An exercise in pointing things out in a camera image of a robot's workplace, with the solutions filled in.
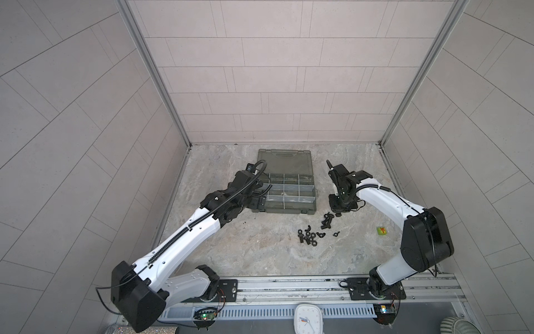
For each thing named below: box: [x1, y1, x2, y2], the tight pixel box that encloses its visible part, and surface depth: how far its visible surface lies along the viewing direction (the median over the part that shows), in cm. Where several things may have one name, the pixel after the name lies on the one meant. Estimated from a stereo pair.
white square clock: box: [293, 303, 324, 334], surface depth 65 cm
